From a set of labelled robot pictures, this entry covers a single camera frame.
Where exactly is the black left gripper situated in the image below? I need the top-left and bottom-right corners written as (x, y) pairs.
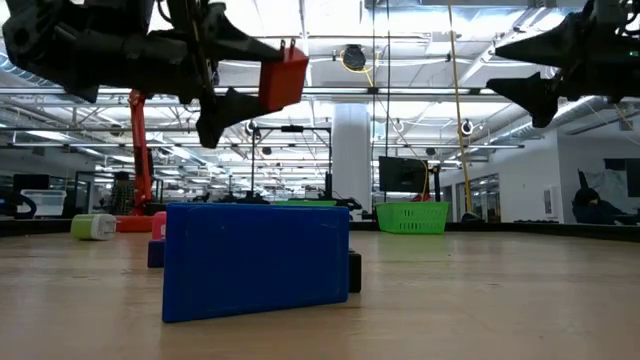
top-left (59, 0), bottom-right (284, 150)

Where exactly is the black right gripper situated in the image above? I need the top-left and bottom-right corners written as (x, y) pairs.
top-left (487, 0), bottom-right (640, 129)

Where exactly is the red cube charger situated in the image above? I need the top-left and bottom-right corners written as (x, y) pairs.
top-left (258, 39), bottom-right (310, 112)

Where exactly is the pink cube charger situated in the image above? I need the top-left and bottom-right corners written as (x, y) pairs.
top-left (151, 210), bottom-right (168, 241)

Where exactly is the blue usb stick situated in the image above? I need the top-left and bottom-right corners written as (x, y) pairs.
top-left (161, 202), bottom-right (351, 324)

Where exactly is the purple charger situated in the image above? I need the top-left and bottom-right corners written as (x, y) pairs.
top-left (146, 238), bottom-right (166, 269)

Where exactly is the green and white charger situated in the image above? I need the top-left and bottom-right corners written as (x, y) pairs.
top-left (70, 213), bottom-right (118, 242)

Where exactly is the black rectangular block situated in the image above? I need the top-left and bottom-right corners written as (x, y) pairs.
top-left (348, 248), bottom-right (363, 294)

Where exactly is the red desk lamp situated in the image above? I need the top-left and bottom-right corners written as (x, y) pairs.
top-left (115, 89), bottom-right (154, 234)

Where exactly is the person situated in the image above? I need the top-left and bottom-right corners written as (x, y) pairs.
top-left (110, 171), bottom-right (136, 216)
top-left (572, 187), bottom-right (629, 225)

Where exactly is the green plastic basket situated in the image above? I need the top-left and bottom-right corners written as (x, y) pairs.
top-left (375, 201), bottom-right (451, 235)
top-left (273, 199), bottom-right (337, 208)

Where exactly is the black monitor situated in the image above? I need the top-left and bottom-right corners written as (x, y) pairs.
top-left (378, 155), bottom-right (429, 194)

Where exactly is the clear plastic storage box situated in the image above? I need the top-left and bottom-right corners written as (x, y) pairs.
top-left (19, 188), bottom-right (68, 218)

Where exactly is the black metal frame stand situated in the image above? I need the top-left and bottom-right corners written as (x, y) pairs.
top-left (248, 124), bottom-right (335, 201)

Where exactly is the black ceiling cable reel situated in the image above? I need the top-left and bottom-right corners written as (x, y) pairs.
top-left (341, 43), bottom-right (368, 72)

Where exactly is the black aluminium table frame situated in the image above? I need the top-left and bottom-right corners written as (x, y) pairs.
top-left (0, 215), bottom-right (640, 244)

